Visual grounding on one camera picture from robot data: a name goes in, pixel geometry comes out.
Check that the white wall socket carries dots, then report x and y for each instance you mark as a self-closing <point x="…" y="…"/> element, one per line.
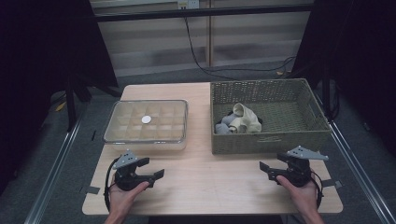
<point x="193" y="3"/>

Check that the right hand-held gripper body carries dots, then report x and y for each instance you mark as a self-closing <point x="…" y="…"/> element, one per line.
<point x="299" y="174"/>

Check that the person's left hand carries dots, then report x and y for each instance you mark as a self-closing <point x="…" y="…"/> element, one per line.
<point x="123" y="200"/>

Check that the person's right hand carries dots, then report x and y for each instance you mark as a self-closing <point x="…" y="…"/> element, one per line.
<point x="303" y="197"/>

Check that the white compartment storage box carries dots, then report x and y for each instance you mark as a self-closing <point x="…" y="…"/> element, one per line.
<point x="146" y="147"/>

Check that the black horizontal bar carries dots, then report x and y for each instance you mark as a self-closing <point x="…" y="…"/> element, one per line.
<point x="155" y="14"/>

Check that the grey sock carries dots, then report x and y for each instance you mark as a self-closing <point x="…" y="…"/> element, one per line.
<point x="230" y="118"/>
<point x="222" y="128"/>

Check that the yellow floor tape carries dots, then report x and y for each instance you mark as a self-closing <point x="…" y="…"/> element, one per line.
<point x="60" y="106"/>

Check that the green woven basket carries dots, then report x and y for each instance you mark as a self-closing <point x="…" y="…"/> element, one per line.
<point x="233" y="146"/>

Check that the black metal stand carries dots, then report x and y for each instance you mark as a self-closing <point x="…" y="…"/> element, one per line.
<point x="326" y="93"/>
<point x="70" y="105"/>

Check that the clear plastic lid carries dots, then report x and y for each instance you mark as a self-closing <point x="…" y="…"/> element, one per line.
<point x="146" y="119"/>

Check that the black tape piece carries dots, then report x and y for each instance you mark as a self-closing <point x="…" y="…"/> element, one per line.
<point x="330" y="183"/>
<point x="91" y="190"/>

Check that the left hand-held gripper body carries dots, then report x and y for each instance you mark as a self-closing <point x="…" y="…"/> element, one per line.
<point x="126" y="182"/>

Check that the aluminium floor rail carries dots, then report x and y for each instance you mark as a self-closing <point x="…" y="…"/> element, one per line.
<point x="358" y="174"/>
<point x="53" y="177"/>

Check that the small yellow scrap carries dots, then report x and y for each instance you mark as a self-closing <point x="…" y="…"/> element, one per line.
<point x="280" y="73"/>

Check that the black curtain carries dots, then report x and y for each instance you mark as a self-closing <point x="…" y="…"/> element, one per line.
<point x="37" y="46"/>
<point x="364" y="46"/>

